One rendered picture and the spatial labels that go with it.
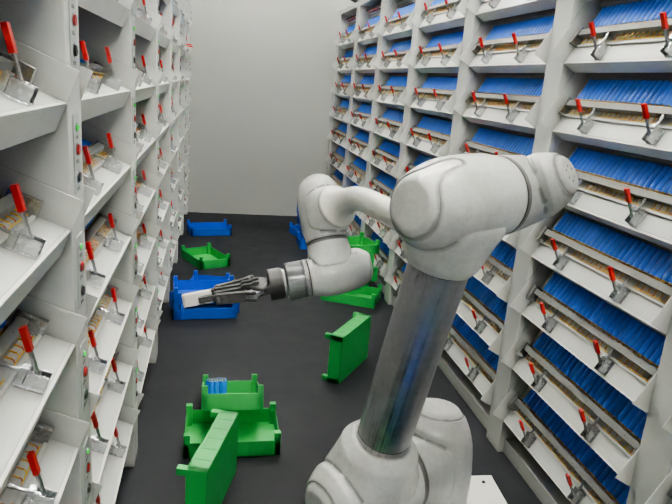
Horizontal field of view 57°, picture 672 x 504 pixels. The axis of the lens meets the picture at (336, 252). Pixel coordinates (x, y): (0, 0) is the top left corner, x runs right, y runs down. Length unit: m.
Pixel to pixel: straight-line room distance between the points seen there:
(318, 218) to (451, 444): 0.57
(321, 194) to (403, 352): 0.53
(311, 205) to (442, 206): 0.63
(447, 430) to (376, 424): 0.23
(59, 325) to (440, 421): 0.74
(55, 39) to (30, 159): 0.18
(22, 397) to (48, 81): 0.44
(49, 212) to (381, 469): 0.70
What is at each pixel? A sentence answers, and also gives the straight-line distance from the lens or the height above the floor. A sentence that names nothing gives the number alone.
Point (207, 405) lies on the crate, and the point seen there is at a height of 0.12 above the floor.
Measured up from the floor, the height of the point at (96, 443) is 0.36.
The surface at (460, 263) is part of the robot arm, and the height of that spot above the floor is 0.91.
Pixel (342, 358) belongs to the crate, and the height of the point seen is 0.11.
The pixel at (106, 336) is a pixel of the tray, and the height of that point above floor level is 0.54.
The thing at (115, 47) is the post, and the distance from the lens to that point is 1.70.
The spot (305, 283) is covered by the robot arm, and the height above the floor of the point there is 0.71.
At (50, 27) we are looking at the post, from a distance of 1.01.
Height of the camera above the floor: 1.15
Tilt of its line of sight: 15 degrees down
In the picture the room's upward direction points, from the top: 5 degrees clockwise
